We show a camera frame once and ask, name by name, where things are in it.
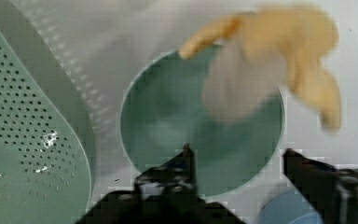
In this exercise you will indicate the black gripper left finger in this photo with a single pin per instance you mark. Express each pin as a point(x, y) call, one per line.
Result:
point(164, 194)

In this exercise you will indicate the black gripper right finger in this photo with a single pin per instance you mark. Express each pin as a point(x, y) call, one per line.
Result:
point(332, 192)

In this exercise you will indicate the green mug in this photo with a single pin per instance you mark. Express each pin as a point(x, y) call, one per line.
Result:
point(163, 110)

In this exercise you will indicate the green plastic colander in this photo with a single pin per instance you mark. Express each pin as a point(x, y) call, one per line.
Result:
point(46, 139)

